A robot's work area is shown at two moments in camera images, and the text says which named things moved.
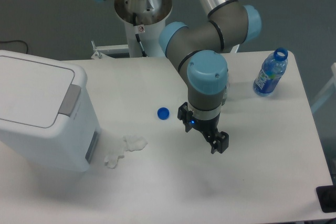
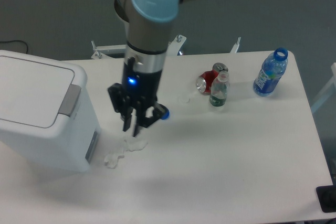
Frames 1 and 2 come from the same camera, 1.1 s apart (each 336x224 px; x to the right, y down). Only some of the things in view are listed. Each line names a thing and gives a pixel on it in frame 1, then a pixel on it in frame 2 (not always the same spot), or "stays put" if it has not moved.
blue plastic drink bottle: x=273 y=69 stays put
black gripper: x=208 y=127 → x=138 y=83
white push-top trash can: x=46 y=116 stays put
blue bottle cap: x=163 y=113 stays put
